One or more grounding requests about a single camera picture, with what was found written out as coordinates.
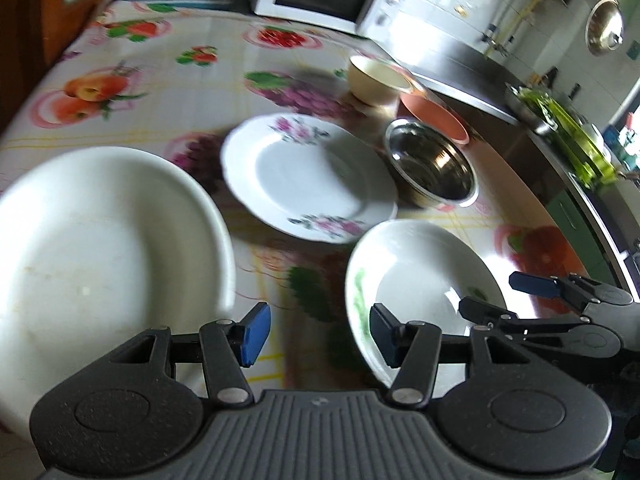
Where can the cream and orange bowl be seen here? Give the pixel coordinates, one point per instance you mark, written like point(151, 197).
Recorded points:
point(379, 83)

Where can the pink plastic bowl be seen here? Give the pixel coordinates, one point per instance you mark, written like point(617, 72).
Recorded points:
point(434, 115)

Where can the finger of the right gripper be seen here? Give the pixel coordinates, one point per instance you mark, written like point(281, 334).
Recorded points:
point(481, 313)
point(534, 285)

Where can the stainless steel countertop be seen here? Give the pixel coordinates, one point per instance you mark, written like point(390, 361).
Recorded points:
point(474, 88)

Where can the wooden display cabinet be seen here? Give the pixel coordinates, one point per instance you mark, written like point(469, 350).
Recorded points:
point(34, 34)

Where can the green pattern white plate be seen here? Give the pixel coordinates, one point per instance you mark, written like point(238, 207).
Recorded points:
point(420, 272)

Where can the steel basin with vegetables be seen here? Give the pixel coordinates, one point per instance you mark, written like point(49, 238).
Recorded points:
point(531, 115)

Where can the large plain white plate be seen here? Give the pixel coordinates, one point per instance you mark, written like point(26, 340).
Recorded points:
point(97, 245)

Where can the green kitchen cupboard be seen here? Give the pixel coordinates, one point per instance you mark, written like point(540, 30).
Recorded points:
point(577, 231)

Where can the hanging steel pot lid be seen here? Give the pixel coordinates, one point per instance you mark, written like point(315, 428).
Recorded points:
point(604, 32)

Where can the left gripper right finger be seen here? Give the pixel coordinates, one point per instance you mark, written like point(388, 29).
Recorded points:
point(413, 349)

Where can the green dish rack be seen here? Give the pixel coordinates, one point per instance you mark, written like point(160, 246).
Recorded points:
point(589, 164)

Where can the pink floral white plate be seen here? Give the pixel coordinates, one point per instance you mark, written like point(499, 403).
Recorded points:
point(308, 178)

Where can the stainless steel bowl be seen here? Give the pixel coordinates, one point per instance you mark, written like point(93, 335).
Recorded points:
point(429, 170)

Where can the fruit pattern tablecloth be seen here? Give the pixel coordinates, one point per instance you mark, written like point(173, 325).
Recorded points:
point(175, 84)

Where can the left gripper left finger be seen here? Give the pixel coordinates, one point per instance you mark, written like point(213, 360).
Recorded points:
point(227, 347)

